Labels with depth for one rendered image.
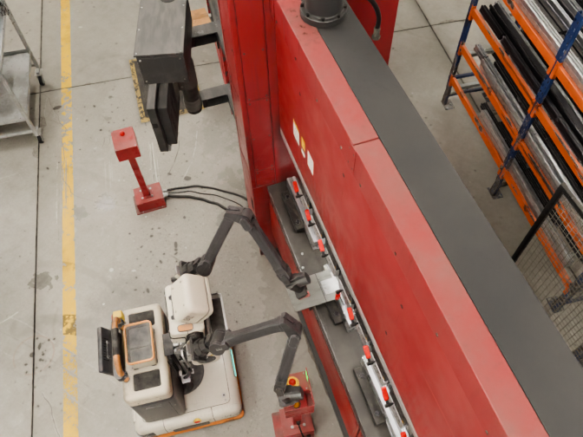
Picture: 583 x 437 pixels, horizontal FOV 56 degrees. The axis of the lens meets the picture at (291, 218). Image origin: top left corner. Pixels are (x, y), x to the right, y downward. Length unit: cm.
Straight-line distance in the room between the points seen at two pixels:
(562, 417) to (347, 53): 145
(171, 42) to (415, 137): 144
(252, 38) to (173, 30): 47
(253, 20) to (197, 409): 230
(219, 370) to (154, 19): 213
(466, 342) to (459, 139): 369
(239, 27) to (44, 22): 433
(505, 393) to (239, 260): 299
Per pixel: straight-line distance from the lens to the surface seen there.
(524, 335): 166
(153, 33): 299
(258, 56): 278
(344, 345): 305
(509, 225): 471
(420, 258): 168
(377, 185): 181
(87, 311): 437
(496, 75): 461
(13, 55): 592
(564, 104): 405
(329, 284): 305
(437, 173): 187
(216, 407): 360
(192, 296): 265
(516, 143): 435
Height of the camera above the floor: 374
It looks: 57 degrees down
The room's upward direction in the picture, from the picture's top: 2 degrees counter-clockwise
